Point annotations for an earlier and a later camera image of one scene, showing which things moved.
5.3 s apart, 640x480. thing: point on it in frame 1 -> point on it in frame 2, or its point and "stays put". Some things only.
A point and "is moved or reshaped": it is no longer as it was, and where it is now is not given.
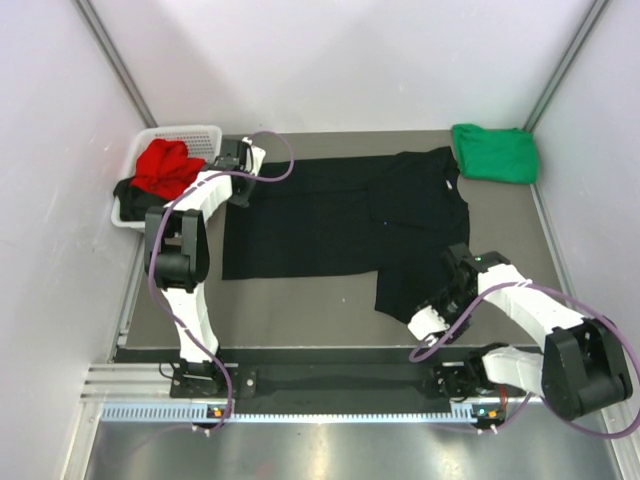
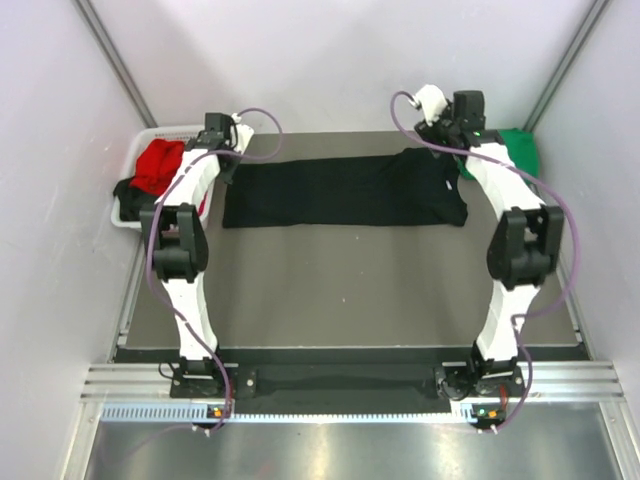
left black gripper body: [240, 198] -> [228, 168]
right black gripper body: [450, 304] -> [440, 133]
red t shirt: [164, 169] stays put
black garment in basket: [133, 202] stays put
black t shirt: [394, 215] is moved or reshaped
